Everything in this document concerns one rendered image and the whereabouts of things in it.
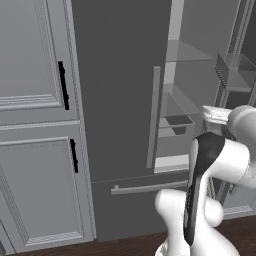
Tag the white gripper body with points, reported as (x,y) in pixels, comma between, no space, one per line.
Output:
(215,114)

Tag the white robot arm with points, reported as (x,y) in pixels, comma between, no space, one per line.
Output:
(230,160)

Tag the glass fridge shelf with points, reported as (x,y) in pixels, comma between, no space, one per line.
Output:
(185,51)
(178,101)

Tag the grey fridge crisper drawer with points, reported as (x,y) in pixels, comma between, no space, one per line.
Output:
(176,125)

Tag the grey fridge door bin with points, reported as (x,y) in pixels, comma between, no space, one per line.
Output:
(235,75)

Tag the grey open fridge door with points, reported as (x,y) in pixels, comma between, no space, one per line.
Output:
(241,30)

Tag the grey fridge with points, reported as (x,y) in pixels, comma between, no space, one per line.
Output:
(196,23)

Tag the grey closed fridge door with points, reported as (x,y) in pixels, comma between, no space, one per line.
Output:
(116,83)

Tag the grey freezer drawer front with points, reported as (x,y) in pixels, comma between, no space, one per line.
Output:
(133,213)

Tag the tall grey cupboard door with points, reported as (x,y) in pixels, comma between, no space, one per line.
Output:
(40,190)

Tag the short grey cupboard door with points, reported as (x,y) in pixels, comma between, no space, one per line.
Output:
(30,60)

